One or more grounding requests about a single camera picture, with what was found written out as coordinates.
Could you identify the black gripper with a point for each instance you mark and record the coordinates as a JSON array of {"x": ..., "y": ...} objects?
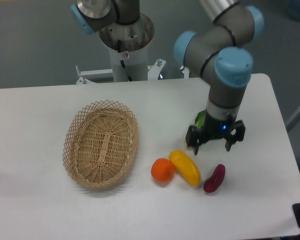
[{"x": 214, "y": 129}]

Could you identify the yellow mango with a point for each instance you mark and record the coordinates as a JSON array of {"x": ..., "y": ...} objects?
[{"x": 186, "y": 167}]

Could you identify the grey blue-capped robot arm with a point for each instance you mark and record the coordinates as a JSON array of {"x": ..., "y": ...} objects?
[{"x": 217, "y": 57}]

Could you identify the green bok choy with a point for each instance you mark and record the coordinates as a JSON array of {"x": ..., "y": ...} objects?
[{"x": 199, "y": 121}]

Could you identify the purple sweet potato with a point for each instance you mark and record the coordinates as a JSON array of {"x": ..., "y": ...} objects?
[{"x": 215, "y": 180}]

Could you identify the orange fruit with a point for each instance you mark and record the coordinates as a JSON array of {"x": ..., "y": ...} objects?
[{"x": 163, "y": 170}]

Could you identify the woven wicker oval basket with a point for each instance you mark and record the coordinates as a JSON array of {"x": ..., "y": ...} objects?
[{"x": 101, "y": 144}]

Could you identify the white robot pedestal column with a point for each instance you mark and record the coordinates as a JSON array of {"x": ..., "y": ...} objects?
[{"x": 129, "y": 65}]

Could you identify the white metal base frame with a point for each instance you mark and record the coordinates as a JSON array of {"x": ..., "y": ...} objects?
[{"x": 155, "y": 72}]

